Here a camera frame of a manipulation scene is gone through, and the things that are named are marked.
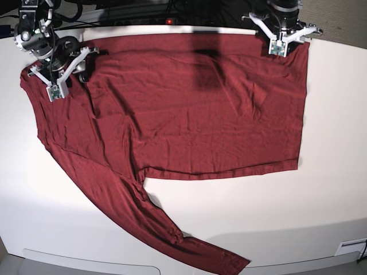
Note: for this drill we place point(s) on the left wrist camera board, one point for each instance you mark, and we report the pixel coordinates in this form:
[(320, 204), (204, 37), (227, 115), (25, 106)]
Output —
[(278, 48)]

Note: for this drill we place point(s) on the black power strip red light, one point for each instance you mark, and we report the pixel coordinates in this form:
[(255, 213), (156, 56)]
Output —
[(146, 21)]

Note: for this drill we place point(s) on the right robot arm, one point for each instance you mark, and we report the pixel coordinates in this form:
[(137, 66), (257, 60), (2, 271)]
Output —
[(35, 30)]

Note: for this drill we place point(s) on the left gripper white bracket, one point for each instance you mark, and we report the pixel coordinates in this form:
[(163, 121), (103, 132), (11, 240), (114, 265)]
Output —
[(282, 26)]

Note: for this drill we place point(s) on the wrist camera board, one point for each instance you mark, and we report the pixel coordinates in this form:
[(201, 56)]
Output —
[(278, 48), (54, 92)]

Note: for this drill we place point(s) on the dark red long-sleeve shirt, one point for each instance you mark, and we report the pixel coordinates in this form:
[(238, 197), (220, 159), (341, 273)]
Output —
[(174, 106)]

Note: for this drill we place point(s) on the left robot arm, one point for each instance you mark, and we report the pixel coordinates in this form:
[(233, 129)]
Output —
[(283, 6)]

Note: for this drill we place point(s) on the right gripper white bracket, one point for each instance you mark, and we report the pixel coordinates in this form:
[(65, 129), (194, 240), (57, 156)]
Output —
[(56, 66)]

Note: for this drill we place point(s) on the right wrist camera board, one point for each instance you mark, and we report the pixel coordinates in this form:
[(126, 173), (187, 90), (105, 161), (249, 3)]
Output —
[(54, 92)]

